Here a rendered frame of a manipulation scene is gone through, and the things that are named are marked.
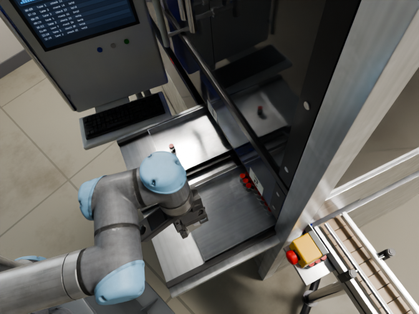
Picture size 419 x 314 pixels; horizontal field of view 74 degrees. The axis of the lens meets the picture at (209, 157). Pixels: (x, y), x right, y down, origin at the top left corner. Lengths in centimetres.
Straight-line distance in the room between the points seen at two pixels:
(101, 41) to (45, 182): 148
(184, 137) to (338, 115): 87
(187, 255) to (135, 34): 94
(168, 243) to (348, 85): 81
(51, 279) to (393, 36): 54
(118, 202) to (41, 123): 248
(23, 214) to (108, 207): 202
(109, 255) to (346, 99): 41
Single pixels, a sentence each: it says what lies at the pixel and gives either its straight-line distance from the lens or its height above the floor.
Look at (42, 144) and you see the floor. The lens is 278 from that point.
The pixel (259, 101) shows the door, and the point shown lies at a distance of 68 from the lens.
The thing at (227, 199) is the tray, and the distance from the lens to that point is 106.
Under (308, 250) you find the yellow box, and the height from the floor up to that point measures 103.
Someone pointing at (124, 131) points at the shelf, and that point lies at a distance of 142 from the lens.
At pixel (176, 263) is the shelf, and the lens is 102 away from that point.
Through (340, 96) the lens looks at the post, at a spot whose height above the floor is 157.
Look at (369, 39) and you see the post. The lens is 36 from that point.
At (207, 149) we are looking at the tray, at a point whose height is 88.
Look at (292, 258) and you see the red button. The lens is 88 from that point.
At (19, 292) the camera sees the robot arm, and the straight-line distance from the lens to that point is 55.
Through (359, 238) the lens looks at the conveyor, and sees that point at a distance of 100.
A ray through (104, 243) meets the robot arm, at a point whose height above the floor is 143.
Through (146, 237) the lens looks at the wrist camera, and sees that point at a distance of 68.
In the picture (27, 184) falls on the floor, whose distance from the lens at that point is 262.
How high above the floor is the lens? 186
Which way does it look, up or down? 59 degrees down
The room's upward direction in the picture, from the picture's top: 10 degrees counter-clockwise
